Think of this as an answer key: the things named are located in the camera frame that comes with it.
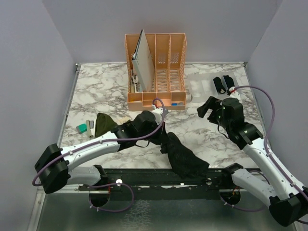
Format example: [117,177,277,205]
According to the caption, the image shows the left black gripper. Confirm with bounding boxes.
[137,119,170,145]

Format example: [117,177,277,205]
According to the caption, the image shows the black rolled sock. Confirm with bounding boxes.
[213,77,226,94]
[223,75,235,90]

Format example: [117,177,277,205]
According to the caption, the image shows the black patterned boxer underwear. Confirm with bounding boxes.
[161,132,209,178]

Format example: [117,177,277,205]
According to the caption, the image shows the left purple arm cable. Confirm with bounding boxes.
[32,98,169,212]

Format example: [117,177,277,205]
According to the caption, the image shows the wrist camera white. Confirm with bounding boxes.
[228,87,241,100]
[151,107,168,124]

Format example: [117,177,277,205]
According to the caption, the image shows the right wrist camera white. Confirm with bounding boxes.
[228,87,241,100]

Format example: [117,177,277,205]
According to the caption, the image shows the white grey binder folder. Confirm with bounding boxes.
[131,29,155,92]

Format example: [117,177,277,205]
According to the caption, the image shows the stationery items in organizer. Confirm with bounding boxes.
[131,75,141,93]

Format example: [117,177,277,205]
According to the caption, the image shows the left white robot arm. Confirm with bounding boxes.
[32,108,167,194]

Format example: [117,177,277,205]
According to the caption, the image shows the clear plastic compartment tray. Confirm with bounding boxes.
[185,71,243,104]

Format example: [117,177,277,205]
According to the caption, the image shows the teal green eraser block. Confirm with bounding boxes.
[76,123,87,134]

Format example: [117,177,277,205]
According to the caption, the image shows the peach plastic file organizer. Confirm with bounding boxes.
[125,33,187,111]

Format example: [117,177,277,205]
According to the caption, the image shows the black rolled sock left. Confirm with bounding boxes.
[213,77,226,94]

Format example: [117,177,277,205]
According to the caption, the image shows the black rolled sock right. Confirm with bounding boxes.
[223,75,235,90]

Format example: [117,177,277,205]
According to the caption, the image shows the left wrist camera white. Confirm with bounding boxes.
[151,107,168,124]

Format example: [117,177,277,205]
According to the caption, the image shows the olive green underwear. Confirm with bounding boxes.
[94,113,117,138]

